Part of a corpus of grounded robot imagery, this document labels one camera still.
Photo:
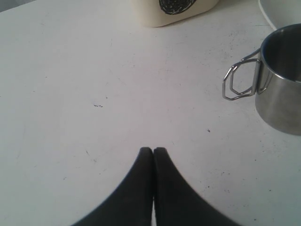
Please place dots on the cream bin circle mark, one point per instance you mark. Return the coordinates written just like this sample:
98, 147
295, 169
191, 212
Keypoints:
158, 13

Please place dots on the steel mug wire handle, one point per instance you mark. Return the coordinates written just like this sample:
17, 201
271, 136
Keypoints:
277, 80

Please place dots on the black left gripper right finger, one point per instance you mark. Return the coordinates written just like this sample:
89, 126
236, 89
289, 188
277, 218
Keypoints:
176, 202

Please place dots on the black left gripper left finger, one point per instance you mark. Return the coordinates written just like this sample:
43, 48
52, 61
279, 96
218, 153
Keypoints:
130, 204

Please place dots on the white square plate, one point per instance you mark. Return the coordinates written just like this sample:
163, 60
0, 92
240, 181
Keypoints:
281, 13

